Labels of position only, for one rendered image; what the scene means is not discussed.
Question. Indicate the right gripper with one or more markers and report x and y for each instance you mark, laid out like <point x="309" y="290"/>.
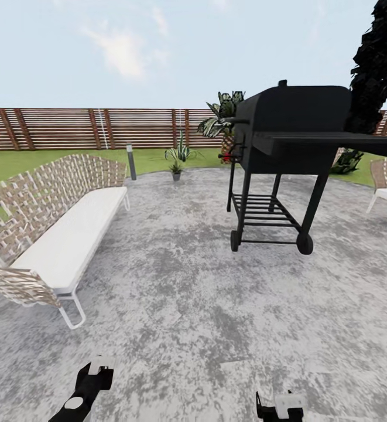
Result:
<point x="269" y="414"/>

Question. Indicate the pot plant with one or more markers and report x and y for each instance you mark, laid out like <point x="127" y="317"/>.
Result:
<point x="176" y="171"/>

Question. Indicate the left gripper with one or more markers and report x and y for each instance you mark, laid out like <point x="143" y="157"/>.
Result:
<point x="100" y="381"/>

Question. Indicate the tree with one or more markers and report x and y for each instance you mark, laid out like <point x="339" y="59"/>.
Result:
<point x="369" y="86"/>

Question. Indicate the charcoal grill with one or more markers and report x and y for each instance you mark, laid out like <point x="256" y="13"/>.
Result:
<point x="291" y="130"/>

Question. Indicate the bush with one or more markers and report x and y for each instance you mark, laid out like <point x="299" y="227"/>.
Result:
<point x="348" y="159"/>
<point x="182" y="152"/>
<point x="213" y="126"/>

